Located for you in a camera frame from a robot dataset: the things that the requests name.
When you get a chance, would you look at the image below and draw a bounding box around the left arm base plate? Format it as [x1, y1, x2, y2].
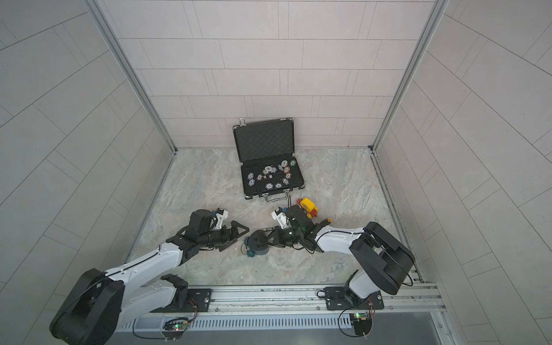
[162, 288, 213, 313]

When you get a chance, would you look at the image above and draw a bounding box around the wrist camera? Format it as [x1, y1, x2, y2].
[271, 207, 290, 229]
[212, 208, 229, 230]

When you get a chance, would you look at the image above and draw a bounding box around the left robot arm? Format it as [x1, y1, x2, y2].
[49, 208, 249, 344]

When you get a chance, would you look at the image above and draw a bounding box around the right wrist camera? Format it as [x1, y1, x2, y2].
[271, 207, 290, 229]

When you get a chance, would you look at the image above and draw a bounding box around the left circuit board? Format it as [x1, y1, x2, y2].
[162, 317, 190, 334]

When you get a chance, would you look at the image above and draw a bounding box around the aluminium rail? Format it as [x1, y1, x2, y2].
[98, 282, 445, 320]

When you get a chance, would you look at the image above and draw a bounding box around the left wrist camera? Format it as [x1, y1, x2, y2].
[212, 208, 229, 230]

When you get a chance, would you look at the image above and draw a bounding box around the teal alarm clock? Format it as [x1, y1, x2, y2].
[244, 230, 269, 257]

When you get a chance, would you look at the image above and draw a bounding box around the yellow red toy car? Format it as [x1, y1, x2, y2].
[297, 198, 319, 219]

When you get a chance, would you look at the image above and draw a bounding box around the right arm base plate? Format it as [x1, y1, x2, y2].
[316, 286, 385, 311]

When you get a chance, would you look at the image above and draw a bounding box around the right circuit board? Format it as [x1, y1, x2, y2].
[349, 313, 373, 337]

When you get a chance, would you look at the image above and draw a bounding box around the circuit board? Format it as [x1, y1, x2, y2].
[162, 317, 190, 334]
[349, 313, 373, 337]

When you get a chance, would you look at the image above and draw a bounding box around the black aluminium case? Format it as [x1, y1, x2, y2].
[233, 118, 305, 200]

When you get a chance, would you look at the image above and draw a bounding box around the black yellow screwdriver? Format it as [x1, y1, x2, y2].
[319, 218, 332, 227]

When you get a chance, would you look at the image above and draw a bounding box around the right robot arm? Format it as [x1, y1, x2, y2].
[246, 205, 415, 300]

